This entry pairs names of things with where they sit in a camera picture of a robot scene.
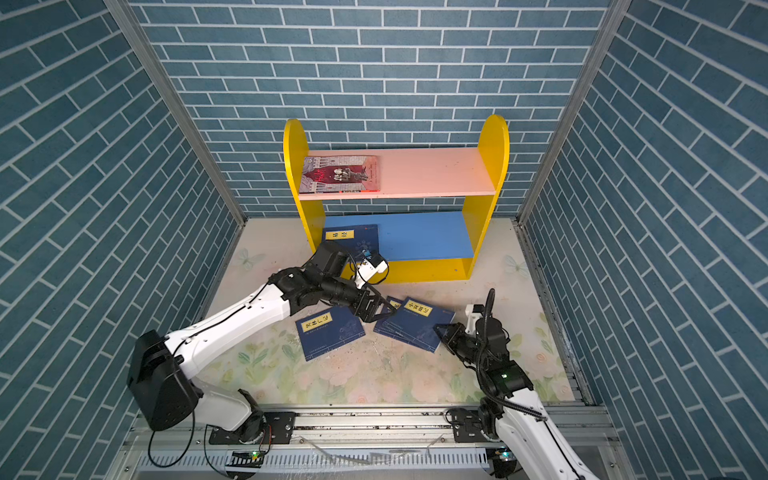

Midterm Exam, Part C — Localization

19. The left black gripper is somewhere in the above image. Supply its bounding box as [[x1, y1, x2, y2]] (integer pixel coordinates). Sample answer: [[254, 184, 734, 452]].
[[319, 276, 398, 322]]

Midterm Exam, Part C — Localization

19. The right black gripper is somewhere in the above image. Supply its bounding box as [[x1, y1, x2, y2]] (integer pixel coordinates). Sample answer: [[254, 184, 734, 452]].
[[434, 322, 490, 371]]

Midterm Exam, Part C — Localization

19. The navy book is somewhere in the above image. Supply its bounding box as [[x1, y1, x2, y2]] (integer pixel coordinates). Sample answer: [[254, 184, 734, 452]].
[[373, 296, 404, 340], [295, 307, 365, 362], [388, 297, 455, 353]]

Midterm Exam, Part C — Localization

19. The navy book paw print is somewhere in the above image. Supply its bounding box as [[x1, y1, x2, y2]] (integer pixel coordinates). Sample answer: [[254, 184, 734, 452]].
[[323, 224, 379, 261]]

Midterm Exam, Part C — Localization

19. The pink red cover book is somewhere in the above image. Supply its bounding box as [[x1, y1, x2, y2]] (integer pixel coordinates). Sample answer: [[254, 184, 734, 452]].
[[299, 155, 381, 194]]

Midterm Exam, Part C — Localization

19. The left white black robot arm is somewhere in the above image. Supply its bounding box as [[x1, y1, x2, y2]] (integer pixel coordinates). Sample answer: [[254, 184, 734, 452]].
[[127, 261, 389, 444]]

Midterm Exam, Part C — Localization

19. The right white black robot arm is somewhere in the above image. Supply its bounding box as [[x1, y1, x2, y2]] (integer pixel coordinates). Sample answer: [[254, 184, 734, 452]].
[[434, 316, 597, 479]]

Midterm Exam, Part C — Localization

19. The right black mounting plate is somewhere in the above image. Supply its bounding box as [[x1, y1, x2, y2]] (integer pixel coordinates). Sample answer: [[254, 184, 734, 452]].
[[443, 407, 498, 444]]

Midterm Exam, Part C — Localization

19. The black mounting plate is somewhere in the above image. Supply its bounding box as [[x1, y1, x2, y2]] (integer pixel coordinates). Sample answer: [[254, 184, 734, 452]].
[[208, 411, 297, 445], [443, 407, 498, 444]]

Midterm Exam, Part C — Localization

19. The yellow pink blue bookshelf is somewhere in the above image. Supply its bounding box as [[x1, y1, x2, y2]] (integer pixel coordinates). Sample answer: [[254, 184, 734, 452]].
[[283, 115, 510, 283]]

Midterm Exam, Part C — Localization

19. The right green circuit board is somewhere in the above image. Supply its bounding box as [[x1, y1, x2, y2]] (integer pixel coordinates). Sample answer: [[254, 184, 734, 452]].
[[486, 447, 519, 479]]

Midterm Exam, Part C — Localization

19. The green circuit board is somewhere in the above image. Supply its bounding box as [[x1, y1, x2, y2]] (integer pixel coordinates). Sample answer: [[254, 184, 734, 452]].
[[226, 451, 266, 469], [486, 447, 519, 479]]

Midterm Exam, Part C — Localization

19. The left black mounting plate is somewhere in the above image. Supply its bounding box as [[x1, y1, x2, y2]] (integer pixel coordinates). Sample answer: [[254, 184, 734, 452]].
[[208, 411, 297, 445]]

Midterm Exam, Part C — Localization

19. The left green circuit board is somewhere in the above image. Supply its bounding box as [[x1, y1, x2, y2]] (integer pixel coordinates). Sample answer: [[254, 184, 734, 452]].
[[226, 451, 266, 469]]

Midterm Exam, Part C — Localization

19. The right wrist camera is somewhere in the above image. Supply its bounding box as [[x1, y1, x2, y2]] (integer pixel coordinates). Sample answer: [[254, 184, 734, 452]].
[[465, 304, 485, 336]]

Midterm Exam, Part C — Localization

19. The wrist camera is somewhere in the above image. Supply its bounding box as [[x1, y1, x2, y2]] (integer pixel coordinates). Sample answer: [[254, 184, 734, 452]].
[[353, 250, 389, 289], [465, 304, 485, 336]]

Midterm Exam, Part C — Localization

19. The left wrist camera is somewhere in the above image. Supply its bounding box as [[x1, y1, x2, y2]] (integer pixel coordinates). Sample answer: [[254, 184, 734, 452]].
[[353, 250, 389, 289]]

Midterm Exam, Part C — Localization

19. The white slotted cable duct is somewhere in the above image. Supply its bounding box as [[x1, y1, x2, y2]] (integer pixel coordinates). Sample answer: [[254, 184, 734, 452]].
[[137, 448, 491, 473]]

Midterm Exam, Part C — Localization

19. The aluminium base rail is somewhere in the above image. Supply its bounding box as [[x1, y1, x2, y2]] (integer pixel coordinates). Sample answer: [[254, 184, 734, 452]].
[[108, 403, 634, 479]]

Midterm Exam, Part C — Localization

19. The left aluminium corner post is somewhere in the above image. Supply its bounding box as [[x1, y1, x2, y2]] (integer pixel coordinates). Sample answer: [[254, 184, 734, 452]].
[[104, 0, 247, 229]]

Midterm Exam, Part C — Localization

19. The aluminium corner post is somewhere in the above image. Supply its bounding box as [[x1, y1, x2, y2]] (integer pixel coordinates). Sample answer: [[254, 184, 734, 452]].
[[104, 0, 247, 229], [517, 0, 631, 226]]

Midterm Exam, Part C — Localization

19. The right aluminium corner post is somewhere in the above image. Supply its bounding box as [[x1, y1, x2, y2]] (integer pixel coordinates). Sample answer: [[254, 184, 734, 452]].
[[517, 0, 631, 226]]

